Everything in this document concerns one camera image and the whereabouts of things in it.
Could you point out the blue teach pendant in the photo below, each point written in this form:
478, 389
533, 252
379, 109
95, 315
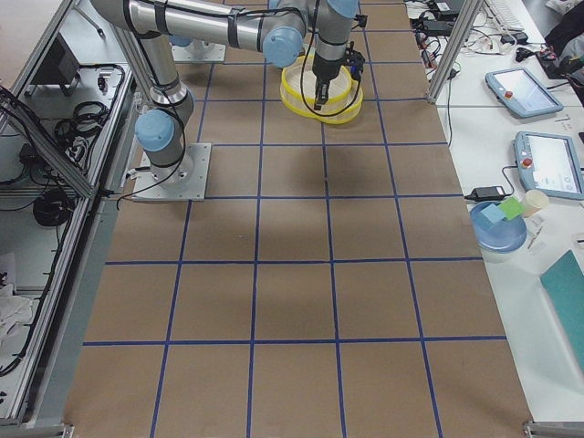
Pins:
522, 93
548, 163

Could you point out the black electronics box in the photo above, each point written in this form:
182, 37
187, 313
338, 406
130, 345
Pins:
59, 68

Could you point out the teal board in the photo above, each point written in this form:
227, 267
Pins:
563, 282

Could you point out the blue foam block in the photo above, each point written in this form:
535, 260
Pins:
492, 215

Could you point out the blue bowl with blocks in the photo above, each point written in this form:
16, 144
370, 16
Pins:
504, 237

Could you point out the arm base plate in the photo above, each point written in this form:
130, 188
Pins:
188, 182
182, 56

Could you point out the aluminium frame post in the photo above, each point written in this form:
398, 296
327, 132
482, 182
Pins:
459, 34

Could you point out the white cloth rag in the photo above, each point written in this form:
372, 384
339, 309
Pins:
16, 311

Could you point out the upper blue teach pendant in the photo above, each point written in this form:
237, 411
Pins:
522, 93

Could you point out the black power adapter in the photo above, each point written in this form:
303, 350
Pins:
487, 193

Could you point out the lower blue teach pendant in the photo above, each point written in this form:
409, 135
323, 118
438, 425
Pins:
548, 163

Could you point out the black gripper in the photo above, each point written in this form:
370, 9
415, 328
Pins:
325, 73

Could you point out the green foam block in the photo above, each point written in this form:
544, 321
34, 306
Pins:
511, 208

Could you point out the beige paper cup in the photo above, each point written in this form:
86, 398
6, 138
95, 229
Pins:
533, 202

